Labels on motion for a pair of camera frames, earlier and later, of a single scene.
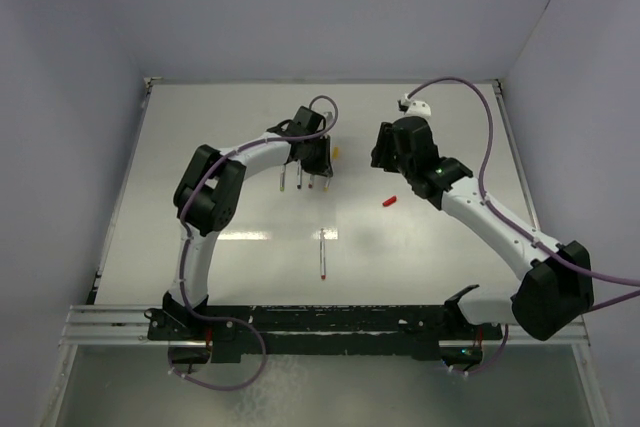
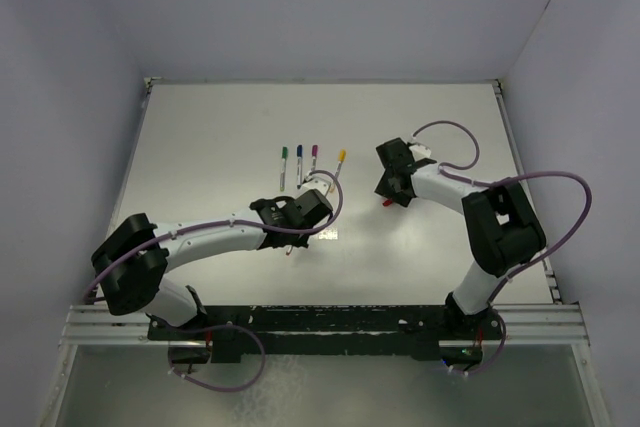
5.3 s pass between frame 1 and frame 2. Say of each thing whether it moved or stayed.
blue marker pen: stayed
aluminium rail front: stayed
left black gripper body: moved
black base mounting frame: stayed
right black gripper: moved
